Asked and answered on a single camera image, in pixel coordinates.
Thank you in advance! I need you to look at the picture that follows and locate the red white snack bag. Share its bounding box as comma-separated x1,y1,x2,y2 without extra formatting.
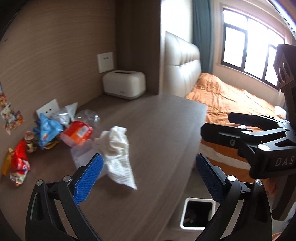
10,140,31,186

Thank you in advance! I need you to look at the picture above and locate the white paper towel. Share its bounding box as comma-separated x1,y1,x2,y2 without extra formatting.
94,126,137,190

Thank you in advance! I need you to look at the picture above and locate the white square trash bin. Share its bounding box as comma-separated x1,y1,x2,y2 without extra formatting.
180,197,216,232

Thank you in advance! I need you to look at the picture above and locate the black framed window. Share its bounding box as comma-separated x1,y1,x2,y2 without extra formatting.
221,8,285,90

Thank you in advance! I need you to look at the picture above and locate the translucent plastic bag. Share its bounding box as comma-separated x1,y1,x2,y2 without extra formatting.
70,139,104,169

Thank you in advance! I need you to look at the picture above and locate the cream padded headboard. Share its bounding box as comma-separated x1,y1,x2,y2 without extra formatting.
163,32,201,97

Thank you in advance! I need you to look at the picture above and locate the blue snack wrapper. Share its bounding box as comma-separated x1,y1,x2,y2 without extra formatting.
33,113,63,148

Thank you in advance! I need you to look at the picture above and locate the orange red snack packet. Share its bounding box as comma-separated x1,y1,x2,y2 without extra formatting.
60,121,93,147

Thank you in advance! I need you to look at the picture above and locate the colourful sticker strip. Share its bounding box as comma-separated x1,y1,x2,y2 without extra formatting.
1,86,24,135

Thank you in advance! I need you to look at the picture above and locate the silver white foil packet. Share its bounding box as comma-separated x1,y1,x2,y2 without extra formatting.
51,102,78,127

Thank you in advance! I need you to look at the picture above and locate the dark green curtain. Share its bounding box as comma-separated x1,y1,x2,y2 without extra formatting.
193,0,214,74

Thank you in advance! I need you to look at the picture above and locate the clear crumpled plastic wrapper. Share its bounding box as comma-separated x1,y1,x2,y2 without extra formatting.
74,109,100,128

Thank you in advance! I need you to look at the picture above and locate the cream toaster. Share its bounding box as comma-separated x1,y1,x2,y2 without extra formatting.
102,70,146,99

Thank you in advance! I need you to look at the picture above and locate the lower white wall socket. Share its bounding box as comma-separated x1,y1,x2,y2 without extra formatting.
36,98,60,118

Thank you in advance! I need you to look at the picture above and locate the white wall socket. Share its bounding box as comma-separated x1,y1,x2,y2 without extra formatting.
36,98,60,118
97,52,114,73

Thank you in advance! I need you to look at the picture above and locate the upper white wall socket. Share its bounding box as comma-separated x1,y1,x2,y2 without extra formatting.
97,52,114,73

